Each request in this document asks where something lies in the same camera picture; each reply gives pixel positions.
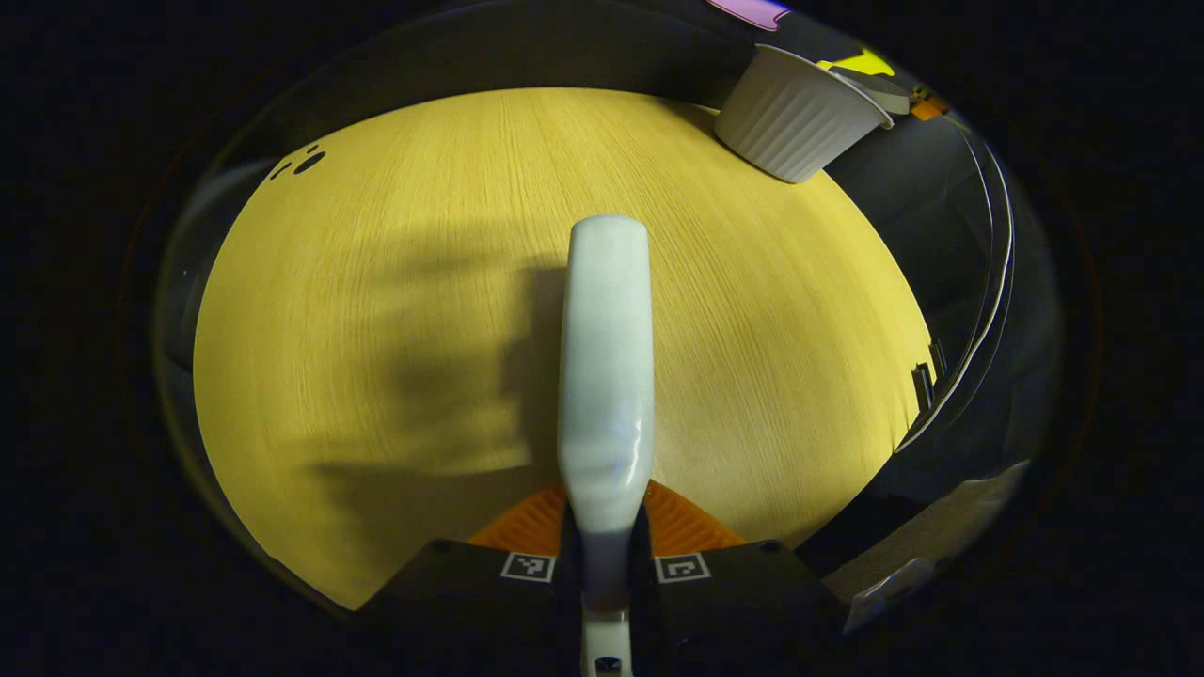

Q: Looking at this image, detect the white ribbed garbage bin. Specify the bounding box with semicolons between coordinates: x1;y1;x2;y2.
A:
713;44;895;184

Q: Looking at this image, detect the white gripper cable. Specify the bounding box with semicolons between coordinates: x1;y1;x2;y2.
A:
894;118;1015;454

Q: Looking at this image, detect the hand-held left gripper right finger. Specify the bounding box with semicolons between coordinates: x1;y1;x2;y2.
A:
630;480;848;677

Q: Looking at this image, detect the grey plastic dustpan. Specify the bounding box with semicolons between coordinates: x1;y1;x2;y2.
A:
828;64;913;117

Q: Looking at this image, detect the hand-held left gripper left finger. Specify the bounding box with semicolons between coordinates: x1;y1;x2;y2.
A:
362;481;577;677

